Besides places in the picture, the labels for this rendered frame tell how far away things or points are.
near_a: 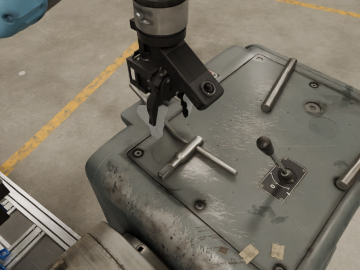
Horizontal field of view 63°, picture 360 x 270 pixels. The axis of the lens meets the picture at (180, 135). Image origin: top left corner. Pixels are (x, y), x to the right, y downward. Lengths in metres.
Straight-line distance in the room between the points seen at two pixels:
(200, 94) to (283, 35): 3.12
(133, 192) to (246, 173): 0.21
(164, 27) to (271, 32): 3.14
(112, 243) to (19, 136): 2.09
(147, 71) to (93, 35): 3.00
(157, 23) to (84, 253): 0.38
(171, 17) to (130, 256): 0.36
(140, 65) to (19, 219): 1.50
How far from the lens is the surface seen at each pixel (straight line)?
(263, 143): 0.42
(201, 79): 0.43
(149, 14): 0.40
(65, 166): 2.22
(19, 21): 0.32
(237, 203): 0.52
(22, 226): 1.84
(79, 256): 0.55
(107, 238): 0.54
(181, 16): 0.41
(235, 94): 0.70
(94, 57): 3.12
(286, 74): 0.75
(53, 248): 1.71
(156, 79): 0.46
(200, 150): 0.56
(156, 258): 0.56
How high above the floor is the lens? 1.71
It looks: 50 degrees down
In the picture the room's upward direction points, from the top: straight up
